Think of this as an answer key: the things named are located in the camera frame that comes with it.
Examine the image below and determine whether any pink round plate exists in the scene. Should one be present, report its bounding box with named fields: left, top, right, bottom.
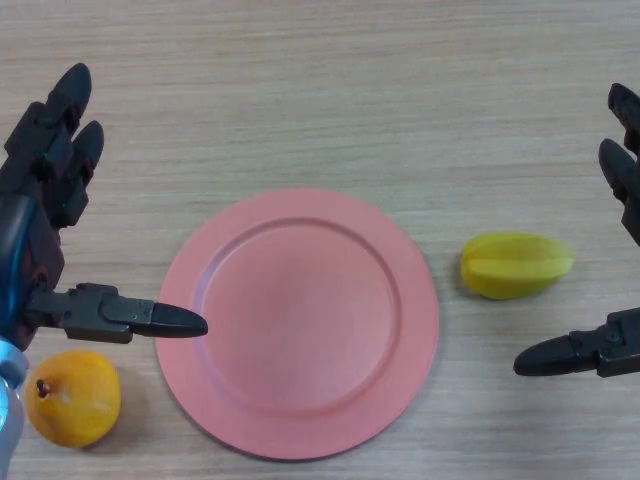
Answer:
left=154, top=188, right=441, bottom=461

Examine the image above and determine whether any yellow starfruit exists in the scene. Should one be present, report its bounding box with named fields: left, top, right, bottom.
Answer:
left=460, top=231, right=576, bottom=301

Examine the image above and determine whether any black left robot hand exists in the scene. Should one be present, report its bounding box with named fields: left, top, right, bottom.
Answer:
left=0, top=62, right=209, bottom=351

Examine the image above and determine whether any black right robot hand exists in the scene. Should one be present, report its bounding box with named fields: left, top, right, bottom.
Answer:
left=513, top=82, right=640, bottom=379

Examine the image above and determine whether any orange yellow pear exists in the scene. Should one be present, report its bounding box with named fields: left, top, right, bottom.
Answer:
left=24, top=349, right=122, bottom=450

